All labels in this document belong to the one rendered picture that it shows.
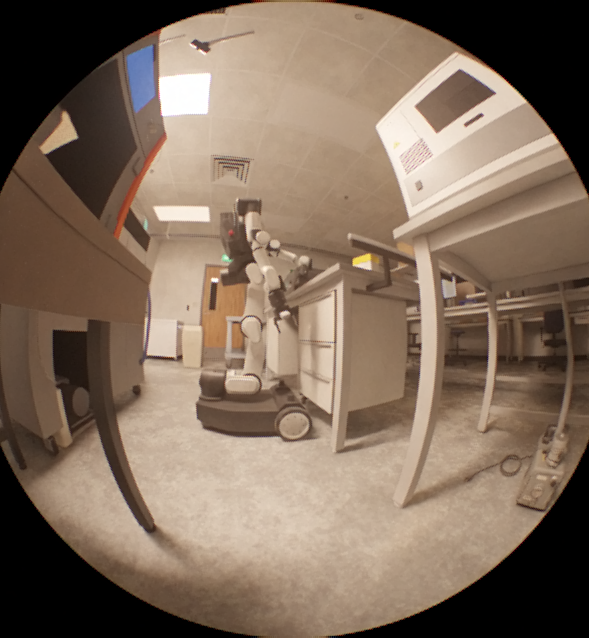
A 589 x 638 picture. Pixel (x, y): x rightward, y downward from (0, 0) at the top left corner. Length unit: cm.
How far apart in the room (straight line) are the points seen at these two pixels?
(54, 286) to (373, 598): 74
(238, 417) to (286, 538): 70
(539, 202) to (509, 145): 14
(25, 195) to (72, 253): 10
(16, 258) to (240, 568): 66
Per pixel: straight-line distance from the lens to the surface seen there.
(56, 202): 24
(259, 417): 111
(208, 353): 455
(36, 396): 99
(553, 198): 55
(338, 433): 98
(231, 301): 457
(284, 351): 198
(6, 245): 21
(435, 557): 71
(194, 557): 66
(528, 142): 59
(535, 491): 89
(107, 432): 50
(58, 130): 37
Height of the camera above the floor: 58
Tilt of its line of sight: 5 degrees up
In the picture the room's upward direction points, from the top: 1 degrees clockwise
